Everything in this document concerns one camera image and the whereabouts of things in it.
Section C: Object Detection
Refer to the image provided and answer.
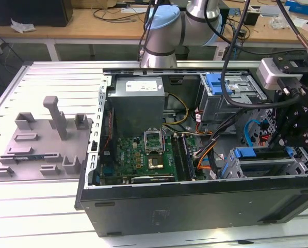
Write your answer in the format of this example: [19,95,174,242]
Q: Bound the wooden desk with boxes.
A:
[0,0,308,49]

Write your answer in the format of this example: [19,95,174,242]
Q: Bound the multicolour power wire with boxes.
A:
[258,120,276,146]

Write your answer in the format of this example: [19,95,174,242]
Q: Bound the blue plastic cage latch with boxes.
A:
[206,73,233,96]

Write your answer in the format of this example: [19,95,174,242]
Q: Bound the blue cardboard box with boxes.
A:
[284,0,308,15]

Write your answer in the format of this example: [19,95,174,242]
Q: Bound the black graphics card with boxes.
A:
[130,175,175,184]

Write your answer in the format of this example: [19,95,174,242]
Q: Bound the black wire bundle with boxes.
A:
[193,107,247,179]

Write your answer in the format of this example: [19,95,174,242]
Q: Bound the clear plastic bag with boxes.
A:
[270,11,291,29]

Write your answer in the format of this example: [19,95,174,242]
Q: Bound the metal optical drive cage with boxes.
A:
[198,73,268,125]

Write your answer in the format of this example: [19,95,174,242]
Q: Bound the grey parts rack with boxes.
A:
[0,96,94,183]

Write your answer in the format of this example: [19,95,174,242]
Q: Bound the white crumpled plastic bag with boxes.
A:
[10,18,37,34]

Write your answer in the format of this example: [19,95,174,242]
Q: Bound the green motherboard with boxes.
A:
[99,128,204,185]

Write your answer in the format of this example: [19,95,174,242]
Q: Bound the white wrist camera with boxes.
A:
[255,51,308,90]

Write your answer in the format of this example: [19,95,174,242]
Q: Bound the black RAM slot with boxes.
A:
[171,134,187,181]

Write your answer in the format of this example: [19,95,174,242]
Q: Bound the large black box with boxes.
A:
[0,0,73,28]

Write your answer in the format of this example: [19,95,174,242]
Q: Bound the hard disk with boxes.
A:
[220,146,295,179]

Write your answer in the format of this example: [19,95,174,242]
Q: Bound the black coiled cable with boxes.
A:
[92,7,144,24]

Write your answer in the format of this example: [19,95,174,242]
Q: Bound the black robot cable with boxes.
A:
[220,0,308,109]

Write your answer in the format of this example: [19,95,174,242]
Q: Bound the CPU socket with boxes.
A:
[145,154,165,171]

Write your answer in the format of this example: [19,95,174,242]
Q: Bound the blue data wire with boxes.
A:
[244,118,267,148]

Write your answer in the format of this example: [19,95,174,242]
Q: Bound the black PC case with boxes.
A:
[75,67,308,238]

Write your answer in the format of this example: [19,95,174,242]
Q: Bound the grey power supply unit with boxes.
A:
[106,76,166,137]

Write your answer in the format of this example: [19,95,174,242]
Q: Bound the yellow and black wire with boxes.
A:
[161,92,190,127]

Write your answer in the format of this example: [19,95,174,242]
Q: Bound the small black box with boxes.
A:
[244,11,261,26]

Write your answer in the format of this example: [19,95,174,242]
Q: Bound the metal socket cover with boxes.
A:
[142,128,166,156]

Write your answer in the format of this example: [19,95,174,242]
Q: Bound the metal disk bay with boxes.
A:
[219,146,308,179]

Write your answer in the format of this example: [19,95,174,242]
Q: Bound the green RAM stick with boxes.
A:
[13,153,45,163]

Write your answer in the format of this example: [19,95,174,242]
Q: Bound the orange wire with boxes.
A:
[197,139,218,171]

